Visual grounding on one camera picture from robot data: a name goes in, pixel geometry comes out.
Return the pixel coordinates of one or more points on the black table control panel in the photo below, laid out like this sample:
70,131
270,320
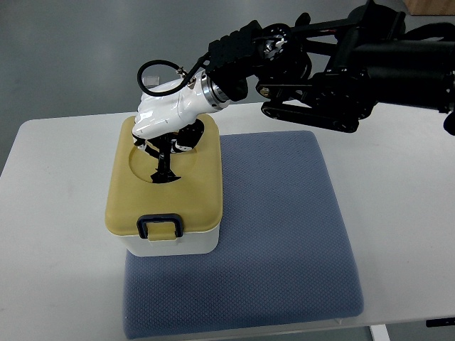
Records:
441,322

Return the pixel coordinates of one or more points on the white table leg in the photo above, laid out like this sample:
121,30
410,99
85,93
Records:
379,333

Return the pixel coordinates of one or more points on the blue grey fabric cushion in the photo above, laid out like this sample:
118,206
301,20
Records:
283,254

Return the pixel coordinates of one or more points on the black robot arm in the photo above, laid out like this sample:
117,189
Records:
329,74

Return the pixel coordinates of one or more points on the yellow storage box lid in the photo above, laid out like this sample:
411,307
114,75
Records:
197,195

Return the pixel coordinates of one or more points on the front dark blue latch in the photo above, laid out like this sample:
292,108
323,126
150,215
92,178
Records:
143,223

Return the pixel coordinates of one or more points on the black lid handle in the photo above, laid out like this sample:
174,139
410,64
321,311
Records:
160,148

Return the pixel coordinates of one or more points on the upper clear floor tile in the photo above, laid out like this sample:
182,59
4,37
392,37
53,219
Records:
151,81

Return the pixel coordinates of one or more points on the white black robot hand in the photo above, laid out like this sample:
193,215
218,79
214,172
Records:
178,112

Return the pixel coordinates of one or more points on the cardboard box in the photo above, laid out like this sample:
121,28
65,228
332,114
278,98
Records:
430,7

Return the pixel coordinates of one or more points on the white storage box base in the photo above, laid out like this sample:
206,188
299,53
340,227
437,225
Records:
189,244

